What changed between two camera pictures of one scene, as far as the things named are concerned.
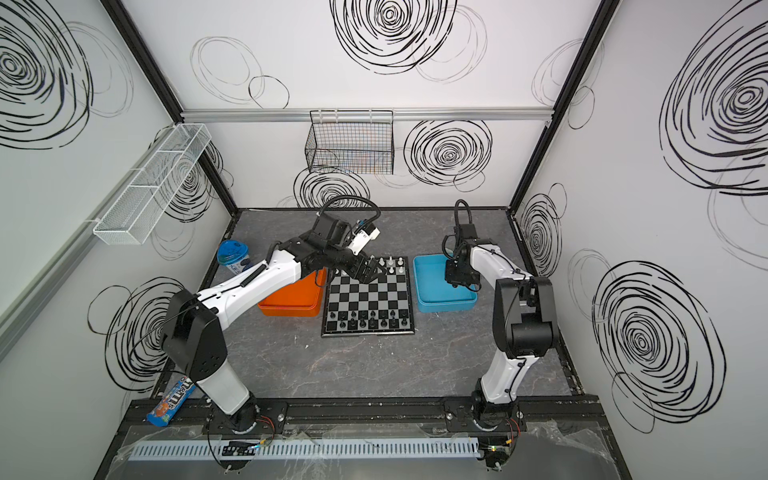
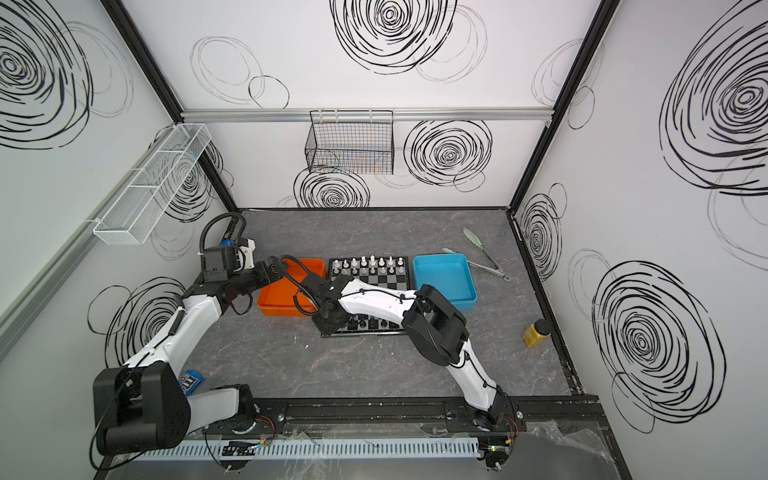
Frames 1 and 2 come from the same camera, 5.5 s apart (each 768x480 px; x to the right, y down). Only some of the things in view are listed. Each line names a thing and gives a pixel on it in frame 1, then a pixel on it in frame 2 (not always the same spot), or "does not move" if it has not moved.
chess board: x=381 y=306 does not move
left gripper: x=360 y=264 to x=264 y=271
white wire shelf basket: x=133 y=216 does not move
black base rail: x=407 y=413 does not move
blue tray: x=433 y=293 does not move
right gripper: x=459 y=278 to x=327 y=318
